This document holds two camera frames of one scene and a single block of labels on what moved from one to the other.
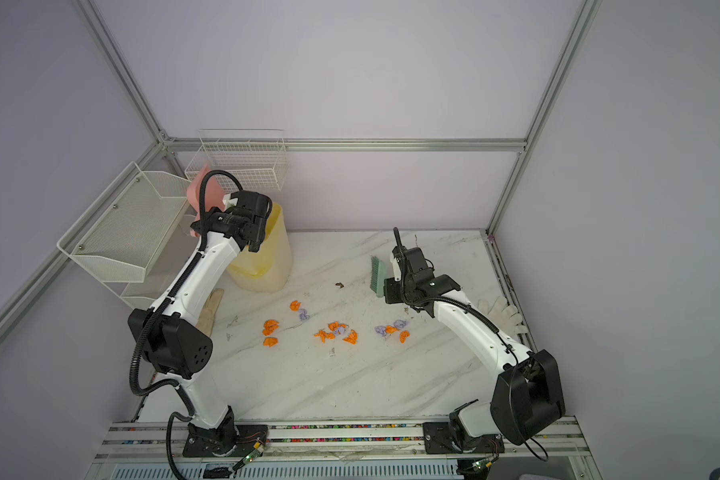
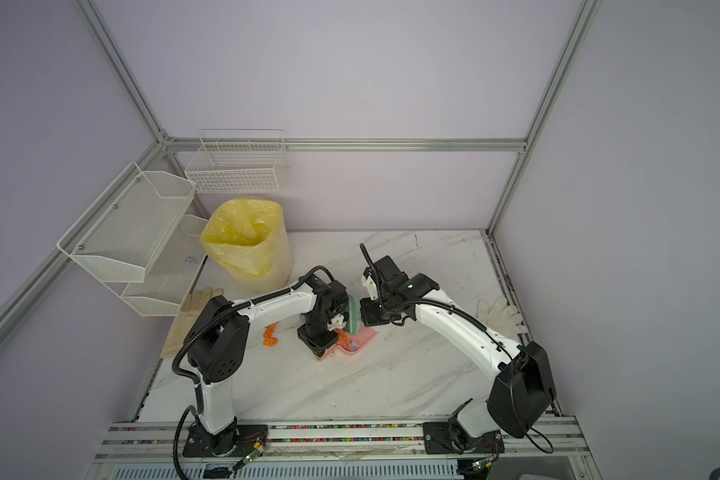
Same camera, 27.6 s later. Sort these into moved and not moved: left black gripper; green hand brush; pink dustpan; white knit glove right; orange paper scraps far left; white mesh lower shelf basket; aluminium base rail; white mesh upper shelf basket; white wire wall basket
Moved: pink dustpan; green hand brush; left black gripper
Not moved: white mesh lower shelf basket; white wire wall basket; white mesh upper shelf basket; white knit glove right; aluminium base rail; orange paper scraps far left
